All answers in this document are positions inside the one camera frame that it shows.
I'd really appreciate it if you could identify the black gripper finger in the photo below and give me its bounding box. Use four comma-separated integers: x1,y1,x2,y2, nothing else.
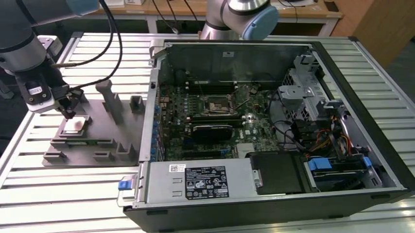
61,97,77,119
70,88,89,110

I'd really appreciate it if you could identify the silver square CPU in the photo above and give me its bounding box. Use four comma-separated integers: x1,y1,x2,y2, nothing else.
63,116,89,134

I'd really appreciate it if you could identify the metal socket cover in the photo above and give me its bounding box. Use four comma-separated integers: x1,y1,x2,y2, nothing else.
229,86,253,107

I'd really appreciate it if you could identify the CPU socket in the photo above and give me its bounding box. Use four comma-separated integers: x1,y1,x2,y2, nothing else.
202,95,236,115

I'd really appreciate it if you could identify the green RAM stick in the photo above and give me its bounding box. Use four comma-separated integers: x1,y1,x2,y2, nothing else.
67,139,98,146

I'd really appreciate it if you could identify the grey parts rack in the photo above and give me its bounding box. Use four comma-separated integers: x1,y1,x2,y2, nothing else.
42,79,147,168

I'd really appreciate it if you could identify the white stand foot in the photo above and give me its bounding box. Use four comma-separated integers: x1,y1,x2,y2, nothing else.
0,82,15,99

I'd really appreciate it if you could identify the wooden desk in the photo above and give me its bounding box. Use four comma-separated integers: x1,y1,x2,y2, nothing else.
78,0,346,37

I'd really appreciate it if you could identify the silver power supply unit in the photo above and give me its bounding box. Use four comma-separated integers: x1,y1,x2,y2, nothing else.
142,159,261,204

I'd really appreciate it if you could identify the black graphics card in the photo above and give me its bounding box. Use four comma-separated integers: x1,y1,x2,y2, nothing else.
191,124,234,142

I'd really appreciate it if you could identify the silver finned heatsink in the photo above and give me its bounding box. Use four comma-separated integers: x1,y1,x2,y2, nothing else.
238,143,257,158

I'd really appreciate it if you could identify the green motherboard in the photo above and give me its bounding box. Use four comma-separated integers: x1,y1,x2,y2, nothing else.
155,83,284,162

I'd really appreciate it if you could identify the black open PC case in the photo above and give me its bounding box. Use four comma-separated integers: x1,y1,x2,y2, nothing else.
123,38,415,233

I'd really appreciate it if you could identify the grey metal drive cage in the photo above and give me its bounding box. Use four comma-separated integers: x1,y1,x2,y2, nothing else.
277,54,345,122

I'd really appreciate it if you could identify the hard disk in blue carrier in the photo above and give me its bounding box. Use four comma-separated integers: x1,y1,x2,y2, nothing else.
306,157,384,192

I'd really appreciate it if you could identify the wooden cabinet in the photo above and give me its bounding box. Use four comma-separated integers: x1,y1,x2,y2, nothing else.
330,0,415,67

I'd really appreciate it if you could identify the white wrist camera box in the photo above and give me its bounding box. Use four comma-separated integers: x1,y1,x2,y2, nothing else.
17,72,57,114

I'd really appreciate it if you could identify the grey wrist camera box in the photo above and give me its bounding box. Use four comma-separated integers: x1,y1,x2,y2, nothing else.
38,35,63,59

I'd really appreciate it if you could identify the black camera cable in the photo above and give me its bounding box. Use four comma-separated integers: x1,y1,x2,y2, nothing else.
70,9,125,91

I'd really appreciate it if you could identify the black cable copper plug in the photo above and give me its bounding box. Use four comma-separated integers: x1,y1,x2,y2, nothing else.
51,0,115,68

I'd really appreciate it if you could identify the black looped wire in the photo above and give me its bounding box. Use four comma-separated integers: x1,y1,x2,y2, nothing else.
273,120,306,151

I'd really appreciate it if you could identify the coloured wire bundle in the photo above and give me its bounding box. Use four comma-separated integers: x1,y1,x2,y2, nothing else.
305,116,353,158

